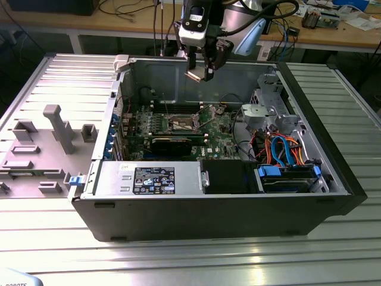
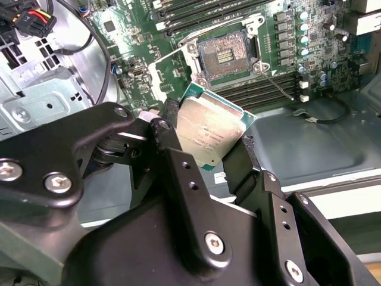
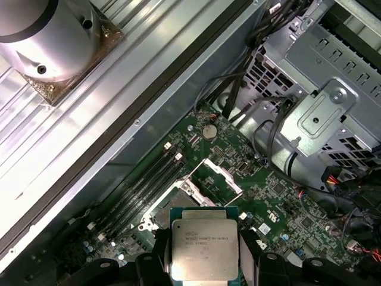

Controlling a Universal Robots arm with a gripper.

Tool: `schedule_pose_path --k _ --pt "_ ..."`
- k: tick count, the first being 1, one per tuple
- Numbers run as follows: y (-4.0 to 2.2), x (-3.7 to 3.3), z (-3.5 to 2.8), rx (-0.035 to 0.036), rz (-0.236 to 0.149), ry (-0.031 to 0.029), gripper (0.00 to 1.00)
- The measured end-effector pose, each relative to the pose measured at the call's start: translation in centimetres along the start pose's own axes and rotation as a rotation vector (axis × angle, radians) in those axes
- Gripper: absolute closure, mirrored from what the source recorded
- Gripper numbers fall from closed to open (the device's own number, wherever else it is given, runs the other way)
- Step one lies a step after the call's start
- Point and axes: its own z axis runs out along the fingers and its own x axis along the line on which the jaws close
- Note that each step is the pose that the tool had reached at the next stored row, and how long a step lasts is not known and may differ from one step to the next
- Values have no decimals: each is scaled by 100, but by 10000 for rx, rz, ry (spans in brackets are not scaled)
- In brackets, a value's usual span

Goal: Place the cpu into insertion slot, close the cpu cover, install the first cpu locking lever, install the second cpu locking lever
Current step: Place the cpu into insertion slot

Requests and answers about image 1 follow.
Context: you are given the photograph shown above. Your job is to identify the silver CPU plate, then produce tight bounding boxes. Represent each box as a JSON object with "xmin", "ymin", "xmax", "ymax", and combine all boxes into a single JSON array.
[{"xmin": 185, "ymin": 66, "xmax": 209, "ymax": 82}]

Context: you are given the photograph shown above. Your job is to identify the metal finned heat sink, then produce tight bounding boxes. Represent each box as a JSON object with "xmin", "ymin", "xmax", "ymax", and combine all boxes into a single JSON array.
[{"xmin": 301, "ymin": 8, "xmax": 321, "ymax": 30}]

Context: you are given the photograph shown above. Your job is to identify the small electronics box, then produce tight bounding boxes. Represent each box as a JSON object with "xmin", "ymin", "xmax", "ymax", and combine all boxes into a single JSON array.
[{"xmin": 320, "ymin": 11, "xmax": 342, "ymax": 30}]

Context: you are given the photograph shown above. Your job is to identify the long wooden desk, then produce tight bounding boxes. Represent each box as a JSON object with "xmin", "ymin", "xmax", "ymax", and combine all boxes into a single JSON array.
[{"xmin": 0, "ymin": 0, "xmax": 381, "ymax": 55}]

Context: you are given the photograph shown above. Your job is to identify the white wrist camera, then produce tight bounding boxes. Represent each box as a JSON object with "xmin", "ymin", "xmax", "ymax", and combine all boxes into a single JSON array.
[{"xmin": 178, "ymin": 4, "xmax": 208, "ymax": 46}]

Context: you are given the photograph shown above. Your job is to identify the large black box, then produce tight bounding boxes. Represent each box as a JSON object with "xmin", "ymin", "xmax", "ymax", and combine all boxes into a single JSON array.
[{"xmin": 5, "ymin": 0, "xmax": 96, "ymax": 16}]

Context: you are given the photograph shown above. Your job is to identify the gray parts rack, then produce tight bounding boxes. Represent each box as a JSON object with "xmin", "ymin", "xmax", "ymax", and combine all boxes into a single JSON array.
[{"xmin": 0, "ymin": 104, "xmax": 99, "ymax": 200}]

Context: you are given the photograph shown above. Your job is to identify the white paper sheets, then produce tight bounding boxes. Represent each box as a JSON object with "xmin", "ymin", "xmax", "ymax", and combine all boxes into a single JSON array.
[{"xmin": 345, "ymin": 16, "xmax": 379, "ymax": 31}]

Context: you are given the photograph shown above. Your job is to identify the blue flat box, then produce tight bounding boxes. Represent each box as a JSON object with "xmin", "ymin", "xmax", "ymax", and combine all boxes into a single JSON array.
[{"xmin": 332, "ymin": 0, "xmax": 370, "ymax": 11}]

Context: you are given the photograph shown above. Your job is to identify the black hanging cable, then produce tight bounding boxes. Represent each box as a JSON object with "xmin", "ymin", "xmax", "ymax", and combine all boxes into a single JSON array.
[{"xmin": 160, "ymin": 0, "xmax": 165, "ymax": 57}]

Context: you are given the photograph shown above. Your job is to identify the hard disk blue carrier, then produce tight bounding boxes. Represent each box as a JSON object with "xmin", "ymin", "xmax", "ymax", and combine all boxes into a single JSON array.
[{"xmin": 255, "ymin": 163, "xmax": 323, "ymax": 194}]

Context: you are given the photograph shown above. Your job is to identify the silver perforated metal bracket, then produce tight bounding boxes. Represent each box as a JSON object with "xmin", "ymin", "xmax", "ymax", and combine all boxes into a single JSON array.
[{"xmin": 251, "ymin": 73, "xmax": 284, "ymax": 105}]

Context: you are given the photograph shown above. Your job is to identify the black wire loop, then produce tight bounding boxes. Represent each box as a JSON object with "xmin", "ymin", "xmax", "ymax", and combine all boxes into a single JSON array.
[{"xmin": 232, "ymin": 111, "xmax": 258, "ymax": 163}]

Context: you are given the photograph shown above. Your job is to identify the silver power supply unit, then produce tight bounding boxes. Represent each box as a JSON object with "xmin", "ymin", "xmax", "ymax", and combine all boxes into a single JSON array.
[{"xmin": 91, "ymin": 160, "xmax": 204, "ymax": 198}]

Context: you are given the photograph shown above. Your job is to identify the black graphics card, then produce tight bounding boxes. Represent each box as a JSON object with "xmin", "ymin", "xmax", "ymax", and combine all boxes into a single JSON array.
[{"xmin": 150, "ymin": 136, "xmax": 193, "ymax": 158}]

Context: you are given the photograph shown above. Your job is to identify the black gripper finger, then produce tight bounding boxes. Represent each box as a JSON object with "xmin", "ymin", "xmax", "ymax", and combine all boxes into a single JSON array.
[
  {"xmin": 204, "ymin": 38, "xmax": 232, "ymax": 82},
  {"xmin": 187, "ymin": 43, "xmax": 198, "ymax": 74}
]

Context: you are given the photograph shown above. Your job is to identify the CPU socket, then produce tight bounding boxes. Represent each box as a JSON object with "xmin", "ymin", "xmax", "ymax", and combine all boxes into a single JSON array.
[{"xmin": 168, "ymin": 113, "xmax": 199, "ymax": 133}]

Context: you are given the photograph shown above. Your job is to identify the blue data wire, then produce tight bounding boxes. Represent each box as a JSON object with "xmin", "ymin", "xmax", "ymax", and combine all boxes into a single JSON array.
[{"xmin": 270, "ymin": 135, "xmax": 294, "ymax": 168}]

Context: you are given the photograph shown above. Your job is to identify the black open PC case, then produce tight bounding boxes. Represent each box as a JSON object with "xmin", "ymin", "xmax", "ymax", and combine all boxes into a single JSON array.
[{"xmin": 71, "ymin": 52, "xmax": 368, "ymax": 243}]

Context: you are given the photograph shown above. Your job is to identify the silver metal drive bracket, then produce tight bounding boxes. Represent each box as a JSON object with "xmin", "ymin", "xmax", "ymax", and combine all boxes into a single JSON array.
[{"xmin": 241, "ymin": 103, "xmax": 301, "ymax": 135}]

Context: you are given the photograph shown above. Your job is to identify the green motherboard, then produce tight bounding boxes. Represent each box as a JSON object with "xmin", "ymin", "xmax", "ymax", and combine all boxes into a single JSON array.
[{"xmin": 118, "ymin": 102, "xmax": 241, "ymax": 161}]

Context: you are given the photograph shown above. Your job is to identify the metal socket cover frame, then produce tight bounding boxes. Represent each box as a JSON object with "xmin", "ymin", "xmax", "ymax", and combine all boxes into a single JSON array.
[{"xmin": 193, "ymin": 104, "xmax": 216, "ymax": 132}]

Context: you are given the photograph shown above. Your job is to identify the orange wire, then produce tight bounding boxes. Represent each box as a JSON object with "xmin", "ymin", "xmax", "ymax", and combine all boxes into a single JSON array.
[
  {"xmin": 264, "ymin": 135, "xmax": 273, "ymax": 165},
  {"xmin": 290, "ymin": 139, "xmax": 309, "ymax": 167}
]

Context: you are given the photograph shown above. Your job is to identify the black upright box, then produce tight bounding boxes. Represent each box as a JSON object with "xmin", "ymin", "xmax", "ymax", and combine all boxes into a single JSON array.
[{"xmin": 261, "ymin": 0, "xmax": 278, "ymax": 35}]

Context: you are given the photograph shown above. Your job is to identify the white printed device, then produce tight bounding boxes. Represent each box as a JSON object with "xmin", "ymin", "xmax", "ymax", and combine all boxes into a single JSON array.
[{"xmin": 0, "ymin": 267, "xmax": 45, "ymax": 286}]

